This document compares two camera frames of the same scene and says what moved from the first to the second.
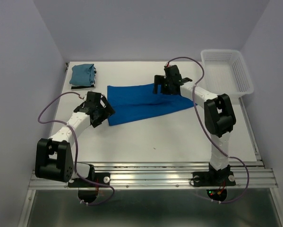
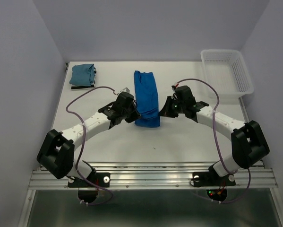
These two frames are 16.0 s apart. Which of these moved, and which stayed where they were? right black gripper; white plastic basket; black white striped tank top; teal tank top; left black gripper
Moved: right black gripper; left black gripper
Stayed: white plastic basket; teal tank top; black white striped tank top
